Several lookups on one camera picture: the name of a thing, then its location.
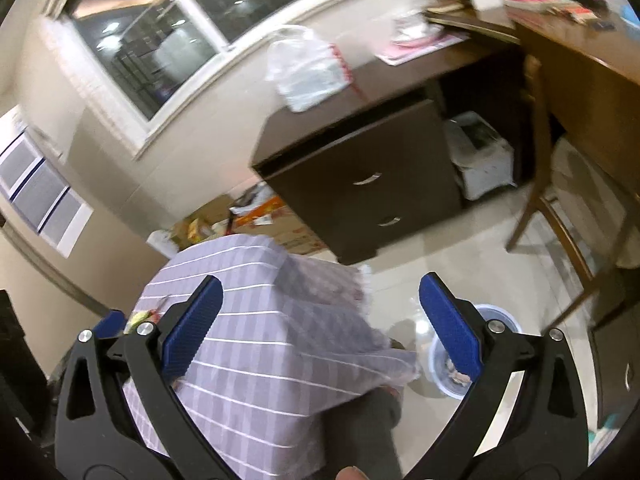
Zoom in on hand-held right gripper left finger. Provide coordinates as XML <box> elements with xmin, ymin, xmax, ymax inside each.
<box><xmin>54</xmin><ymin>275</ymin><xmax>241</xmax><ymax>480</ymax></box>

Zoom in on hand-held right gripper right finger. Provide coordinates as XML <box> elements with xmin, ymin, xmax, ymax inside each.
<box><xmin>402</xmin><ymin>272</ymin><xmax>589</xmax><ymax>480</ymax></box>

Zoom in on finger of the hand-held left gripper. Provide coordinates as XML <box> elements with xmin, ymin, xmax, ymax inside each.
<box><xmin>92</xmin><ymin>309</ymin><xmax>129</xmax><ymax>339</ymax></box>

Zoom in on pale blue trash bin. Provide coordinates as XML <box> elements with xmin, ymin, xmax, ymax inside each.
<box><xmin>427</xmin><ymin>304</ymin><xmax>521</xmax><ymax>402</ymax></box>

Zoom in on purple striped tablecloth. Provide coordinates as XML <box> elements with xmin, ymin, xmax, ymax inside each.
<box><xmin>122</xmin><ymin>234</ymin><xmax>418</xmax><ymax>480</ymax></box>

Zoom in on white paper roll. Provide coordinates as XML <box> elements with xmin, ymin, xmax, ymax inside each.
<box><xmin>147</xmin><ymin>230</ymin><xmax>179</xmax><ymax>259</ymax></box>

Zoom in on person's leg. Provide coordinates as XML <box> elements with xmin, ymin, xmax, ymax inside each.
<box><xmin>320</xmin><ymin>340</ymin><xmax>404</xmax><ymax>480</ymax></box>

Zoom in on orange cardboard box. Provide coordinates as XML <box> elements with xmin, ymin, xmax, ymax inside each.
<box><xmin>230</xmin><ymin>182</ymin><xmax>327</xmax><ymax>256</ymax></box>

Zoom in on wooden chair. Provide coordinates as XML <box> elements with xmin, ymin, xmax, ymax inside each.
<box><xmin>505</xmin><ymin>55</ymin><xmax>640</xmax><ymax>331</ymax></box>

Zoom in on white bin under desk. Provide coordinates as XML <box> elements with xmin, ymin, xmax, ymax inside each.
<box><xmin>445</xmin><ymin>111</ymin><xmax>516</xmax><ymax>202</ymax></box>

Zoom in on dark wooden side cabinet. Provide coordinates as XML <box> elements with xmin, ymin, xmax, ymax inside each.
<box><xmin>590</xmin><ymin>300</ymin><xmax>640</xmax><ymax>431</ymax></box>

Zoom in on dark brown drawer cabinet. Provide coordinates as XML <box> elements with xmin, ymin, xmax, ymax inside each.
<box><xmin>251</xmin><ymin>40</ymin><xmax>526</xmax><ymax>266</ymax></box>

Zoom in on clear plastic bag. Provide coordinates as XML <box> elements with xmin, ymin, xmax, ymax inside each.
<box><xmin>265</xmin><ymin>25</ymin><xmax>356</xmax><ymax>113</ymax></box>

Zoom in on brown wooden desk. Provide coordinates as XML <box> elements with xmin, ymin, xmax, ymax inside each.
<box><xmin>430</xmin><ymin>7</ymin><xmax>640</xmax><ymax>196</ymax></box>

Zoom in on stack of white bowls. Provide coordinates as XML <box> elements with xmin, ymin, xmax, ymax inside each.
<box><xmin>392</xmin><ymin>10</ymin><xmax>441</xmax><ymax>44</ymax></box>

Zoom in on wall papers with blue stripes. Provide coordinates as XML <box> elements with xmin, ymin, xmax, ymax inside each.
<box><xmin>0</xmin><ymin>110</ymin><xmax>94</xmax><ymax>260</ymax></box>

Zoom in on window with white frame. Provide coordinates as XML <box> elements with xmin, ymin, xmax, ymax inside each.
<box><xmin>42</xmin><ymin>0</ymin><xmax>402</xmax><ymax>161</ymax></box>

